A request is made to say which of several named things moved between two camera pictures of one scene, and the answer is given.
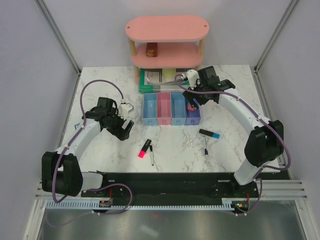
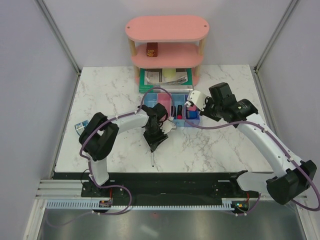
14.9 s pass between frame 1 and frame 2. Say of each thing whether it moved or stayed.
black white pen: stayed
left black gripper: moved
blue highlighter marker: moved
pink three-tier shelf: stayed
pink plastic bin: stayed
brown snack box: stayed
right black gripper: moved
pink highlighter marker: moved
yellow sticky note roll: stayed
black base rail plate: stayed
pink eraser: stayed
